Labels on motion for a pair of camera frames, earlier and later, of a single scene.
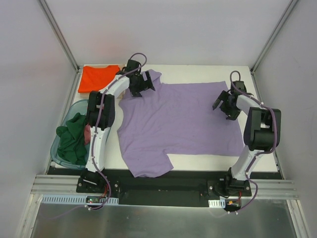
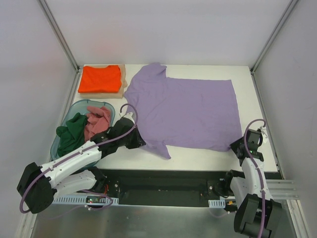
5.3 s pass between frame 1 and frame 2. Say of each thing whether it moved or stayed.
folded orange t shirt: stayed
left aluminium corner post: stayed
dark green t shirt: stayed
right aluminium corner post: stayed
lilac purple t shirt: moved
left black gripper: moved
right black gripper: moved
